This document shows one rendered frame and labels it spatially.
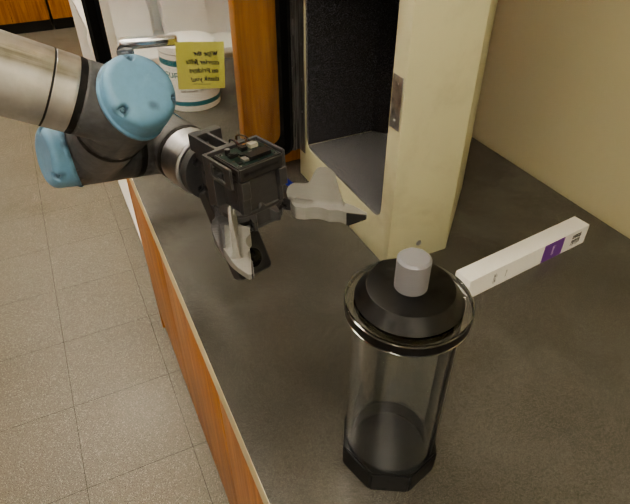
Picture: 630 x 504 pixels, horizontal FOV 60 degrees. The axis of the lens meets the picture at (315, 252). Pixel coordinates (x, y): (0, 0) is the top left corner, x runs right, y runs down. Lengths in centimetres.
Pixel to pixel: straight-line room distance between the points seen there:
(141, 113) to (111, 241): 208
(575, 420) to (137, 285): 189
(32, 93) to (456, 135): 52
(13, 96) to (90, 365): 160
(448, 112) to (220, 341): 42
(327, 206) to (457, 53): 26
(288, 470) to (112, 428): 131
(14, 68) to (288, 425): 45
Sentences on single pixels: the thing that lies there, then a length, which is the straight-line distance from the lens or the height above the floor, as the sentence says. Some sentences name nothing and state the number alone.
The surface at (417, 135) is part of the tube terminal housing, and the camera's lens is 75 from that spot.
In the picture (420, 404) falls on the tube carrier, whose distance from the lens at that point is 51.
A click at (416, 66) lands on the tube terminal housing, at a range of 70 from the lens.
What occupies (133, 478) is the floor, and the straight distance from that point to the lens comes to 178.
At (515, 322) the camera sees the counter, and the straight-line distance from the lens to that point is 81.
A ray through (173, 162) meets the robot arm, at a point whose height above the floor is 117.
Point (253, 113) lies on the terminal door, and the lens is 99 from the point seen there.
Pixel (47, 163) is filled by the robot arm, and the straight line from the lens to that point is 70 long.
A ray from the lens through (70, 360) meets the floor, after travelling 213.
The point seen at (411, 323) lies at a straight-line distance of 43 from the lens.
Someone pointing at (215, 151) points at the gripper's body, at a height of 121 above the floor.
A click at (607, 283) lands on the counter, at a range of 93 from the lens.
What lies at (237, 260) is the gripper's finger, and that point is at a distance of 53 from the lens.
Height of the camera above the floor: 148
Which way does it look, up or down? 38 degrees down
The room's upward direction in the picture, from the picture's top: straight up
